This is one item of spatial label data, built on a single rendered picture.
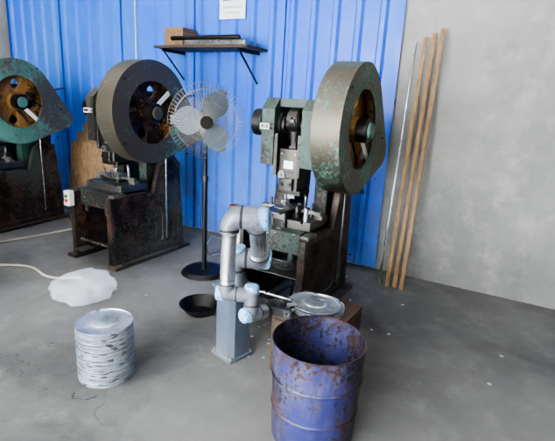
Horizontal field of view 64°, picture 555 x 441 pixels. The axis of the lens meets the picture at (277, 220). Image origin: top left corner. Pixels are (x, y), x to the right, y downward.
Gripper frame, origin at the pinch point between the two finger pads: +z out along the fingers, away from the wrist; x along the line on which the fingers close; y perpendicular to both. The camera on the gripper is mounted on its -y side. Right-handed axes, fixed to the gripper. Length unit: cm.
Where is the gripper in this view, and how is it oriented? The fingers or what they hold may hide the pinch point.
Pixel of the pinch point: (296, 305)
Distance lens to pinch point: 244.2
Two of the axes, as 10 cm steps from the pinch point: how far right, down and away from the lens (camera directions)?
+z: 7.5, -0.4, 6.6
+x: -1.2, 9.7, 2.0
